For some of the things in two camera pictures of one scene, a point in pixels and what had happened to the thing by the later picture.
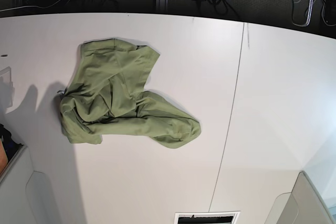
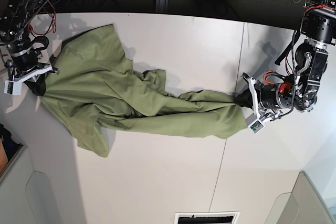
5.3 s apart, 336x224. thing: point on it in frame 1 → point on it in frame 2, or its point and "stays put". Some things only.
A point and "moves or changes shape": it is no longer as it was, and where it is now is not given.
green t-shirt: x=107 y=93 moves or changes shape
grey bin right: x=303 y=205 stays put
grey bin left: x=27 y=196 stays put
